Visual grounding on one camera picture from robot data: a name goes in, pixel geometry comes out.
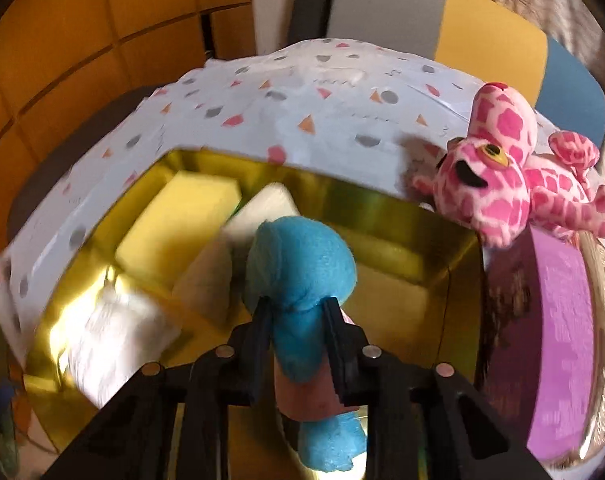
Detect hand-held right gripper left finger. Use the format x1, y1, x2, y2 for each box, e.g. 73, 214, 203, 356
42, 305, 278, 480

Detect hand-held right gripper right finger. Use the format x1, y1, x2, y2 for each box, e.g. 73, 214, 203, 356
325, 297, 553, 480

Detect gold square tin box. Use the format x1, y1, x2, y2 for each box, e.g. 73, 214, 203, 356
22, 147, 486, 480

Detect blue plush toy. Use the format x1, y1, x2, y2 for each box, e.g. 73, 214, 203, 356
245, 216, 368, 473

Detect white sponge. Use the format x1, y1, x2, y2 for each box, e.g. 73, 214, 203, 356
172, 182, 303, 328

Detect yellow sponge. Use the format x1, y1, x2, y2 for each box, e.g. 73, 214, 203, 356
114, 170, 242, 291

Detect white soft toy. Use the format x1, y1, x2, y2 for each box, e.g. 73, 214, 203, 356
65, 287, 180, 411

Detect pink spotted plush toy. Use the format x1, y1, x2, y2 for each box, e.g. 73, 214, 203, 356
413, 82, 605, 248

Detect purple cardboard box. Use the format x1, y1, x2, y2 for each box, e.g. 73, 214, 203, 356
477, 227, 596, 463

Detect patterned light blue tablecloth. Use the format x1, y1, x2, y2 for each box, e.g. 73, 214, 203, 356
0, 39, 605, 391

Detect dark grey chair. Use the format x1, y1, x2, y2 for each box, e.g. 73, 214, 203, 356
7, 85, 158, 246

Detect grey yellow blue chair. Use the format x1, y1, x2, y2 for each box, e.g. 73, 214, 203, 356
327, 0, 605, 148

